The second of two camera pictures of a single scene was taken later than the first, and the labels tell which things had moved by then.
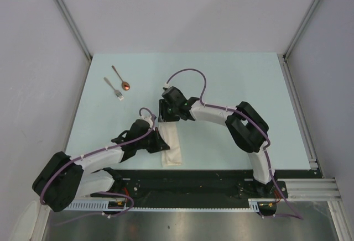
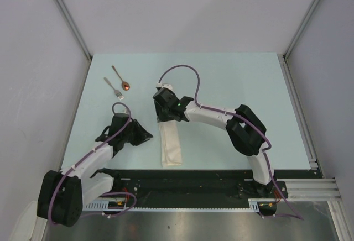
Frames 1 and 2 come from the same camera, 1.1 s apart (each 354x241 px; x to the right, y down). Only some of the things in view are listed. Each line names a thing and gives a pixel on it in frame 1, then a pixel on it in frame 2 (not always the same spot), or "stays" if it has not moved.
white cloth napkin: (169, 132) stays
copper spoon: (125, 85) stays
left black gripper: (159, 145) → (142, 136)
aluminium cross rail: (311, 189) stays
